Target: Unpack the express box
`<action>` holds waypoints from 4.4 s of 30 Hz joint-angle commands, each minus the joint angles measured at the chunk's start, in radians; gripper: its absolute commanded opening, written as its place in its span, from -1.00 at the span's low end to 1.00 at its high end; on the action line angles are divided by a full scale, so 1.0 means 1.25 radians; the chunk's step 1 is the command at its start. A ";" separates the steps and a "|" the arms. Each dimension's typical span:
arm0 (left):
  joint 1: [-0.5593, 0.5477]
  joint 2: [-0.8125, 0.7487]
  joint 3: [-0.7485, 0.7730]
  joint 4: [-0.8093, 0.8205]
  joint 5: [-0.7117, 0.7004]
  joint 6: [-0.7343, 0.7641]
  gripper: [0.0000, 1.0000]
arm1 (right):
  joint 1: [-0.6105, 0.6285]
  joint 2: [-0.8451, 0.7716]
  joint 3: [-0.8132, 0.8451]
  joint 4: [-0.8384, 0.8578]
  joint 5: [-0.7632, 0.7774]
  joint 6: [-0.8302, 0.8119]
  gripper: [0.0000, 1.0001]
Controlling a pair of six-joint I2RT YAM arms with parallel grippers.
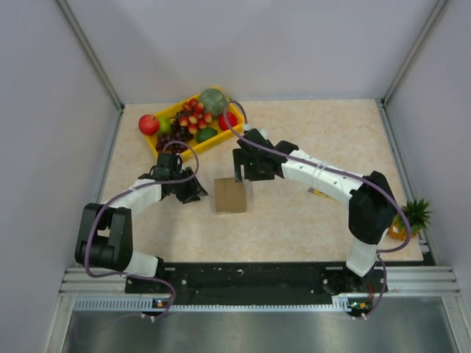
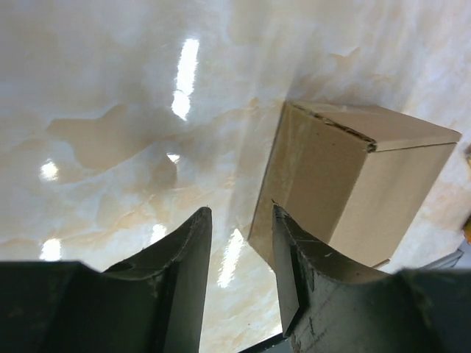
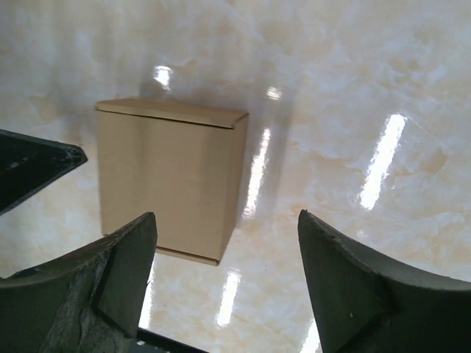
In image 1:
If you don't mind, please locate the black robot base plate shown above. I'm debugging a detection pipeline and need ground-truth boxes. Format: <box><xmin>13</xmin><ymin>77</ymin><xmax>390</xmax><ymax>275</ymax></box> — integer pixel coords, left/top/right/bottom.
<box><xmin>124</xmin><ymin>261</ymin><xmax>389</xmax><ymax>306</ymax></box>

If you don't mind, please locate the yellow plastic fruit tray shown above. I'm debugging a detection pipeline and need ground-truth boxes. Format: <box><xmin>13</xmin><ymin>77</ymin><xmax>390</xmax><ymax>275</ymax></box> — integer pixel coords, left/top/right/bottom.
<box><xmin>141</xmin><ymin>87</ymin><xmax>244</xmax><ymax>160</ymax></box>

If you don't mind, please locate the green lime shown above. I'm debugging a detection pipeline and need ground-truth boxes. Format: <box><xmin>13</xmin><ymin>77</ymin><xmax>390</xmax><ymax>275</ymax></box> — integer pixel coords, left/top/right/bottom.
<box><xmin>196</xmin><ymin>127</ymin><xmax>218</xmax><ymax>143</ymax></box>

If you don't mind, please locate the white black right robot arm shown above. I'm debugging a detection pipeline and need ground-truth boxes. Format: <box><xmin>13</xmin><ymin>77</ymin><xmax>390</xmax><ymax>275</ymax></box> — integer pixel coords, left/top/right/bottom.
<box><xmin>233</xmin><ymin>124</ymin><xmax>397</xmax><ymax>291</ymax></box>

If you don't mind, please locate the red apple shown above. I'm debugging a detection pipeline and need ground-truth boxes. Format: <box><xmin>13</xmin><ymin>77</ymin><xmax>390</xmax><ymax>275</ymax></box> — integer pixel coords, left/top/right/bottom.
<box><xmin>138</xmin><ymin>114</ymin><xmax>160</xmax><ymax>136</ymax></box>

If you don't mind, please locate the brown cardboard express box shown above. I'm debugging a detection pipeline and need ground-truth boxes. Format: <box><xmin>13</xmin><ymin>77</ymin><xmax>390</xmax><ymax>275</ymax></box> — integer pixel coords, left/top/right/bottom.
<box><xmin>214</xmin><ymin>178</ymin><xmax>247</xmax><ymax>214</ymax></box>

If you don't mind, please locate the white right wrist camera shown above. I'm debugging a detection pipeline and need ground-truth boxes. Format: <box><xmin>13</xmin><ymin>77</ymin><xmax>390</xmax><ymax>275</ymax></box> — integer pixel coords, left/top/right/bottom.
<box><xmin>243</xmin><ymin>124</ymin><xmax>268</xmax><ymax>140</ymax></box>

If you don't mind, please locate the green netted melon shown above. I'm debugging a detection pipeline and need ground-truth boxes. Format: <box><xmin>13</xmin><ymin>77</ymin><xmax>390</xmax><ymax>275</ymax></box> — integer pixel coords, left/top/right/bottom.
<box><xmin>199</xmin><ymin>88</ymin><xmax>227</xmax><ymax>116</ymax></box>

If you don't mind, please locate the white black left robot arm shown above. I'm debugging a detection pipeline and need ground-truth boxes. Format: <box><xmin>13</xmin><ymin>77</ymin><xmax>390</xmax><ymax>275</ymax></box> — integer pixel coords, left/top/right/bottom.
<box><xmin>74</xmin><ymin>153</ymin><xmax>208</xmax><ymax>292</ymax></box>

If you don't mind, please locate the red tomato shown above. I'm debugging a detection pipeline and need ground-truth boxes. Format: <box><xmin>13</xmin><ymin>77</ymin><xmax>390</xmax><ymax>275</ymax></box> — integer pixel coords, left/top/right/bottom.
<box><xmin>218</xmin><ymin>112</ymin><xmax>238</xmax><ymax>131</ymax></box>

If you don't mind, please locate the green apple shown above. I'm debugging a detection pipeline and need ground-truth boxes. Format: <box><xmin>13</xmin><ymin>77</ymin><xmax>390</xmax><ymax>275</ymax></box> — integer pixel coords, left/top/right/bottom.
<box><xmin>157</xmin><ymin>116</ymin><xmax>171</xmax><ymax>135</ymax></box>

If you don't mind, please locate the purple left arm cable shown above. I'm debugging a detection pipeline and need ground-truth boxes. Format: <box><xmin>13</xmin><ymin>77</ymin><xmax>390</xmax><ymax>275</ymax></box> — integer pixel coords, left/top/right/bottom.
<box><xmin>83</xmin><ymin>140</ymin><xmax>200</xmax><ymax>320</ymax></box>

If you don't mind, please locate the dark purple grape bunch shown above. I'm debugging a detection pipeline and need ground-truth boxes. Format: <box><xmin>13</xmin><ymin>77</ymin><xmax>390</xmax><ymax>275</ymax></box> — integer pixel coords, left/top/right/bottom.
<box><xmin>155</xmin><ymin>120</ymin><xmax>194</xmax><ymax>154</ymax></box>

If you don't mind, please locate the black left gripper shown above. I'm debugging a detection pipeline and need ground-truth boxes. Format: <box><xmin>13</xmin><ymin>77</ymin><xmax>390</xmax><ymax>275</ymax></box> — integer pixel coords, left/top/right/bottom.
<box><xmin>169</xmin><ymin>166</ymin><xmax>208</xmax><ymax>204</ymax></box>

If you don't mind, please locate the yellow utility knife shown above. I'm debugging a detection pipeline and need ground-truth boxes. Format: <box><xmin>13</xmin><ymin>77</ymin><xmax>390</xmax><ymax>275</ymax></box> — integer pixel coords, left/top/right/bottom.
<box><xmin>308</xmin><ymin>188</ymin><xmax>332</xmax><ymax>199</ymax></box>

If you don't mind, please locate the toy pineapple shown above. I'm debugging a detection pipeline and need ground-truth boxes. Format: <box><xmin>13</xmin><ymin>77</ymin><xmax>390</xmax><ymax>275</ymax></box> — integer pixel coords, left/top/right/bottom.
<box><xmin>387</xmin><ymin>199</ymin><xmax>432</xmax><ymax>241</ymax></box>

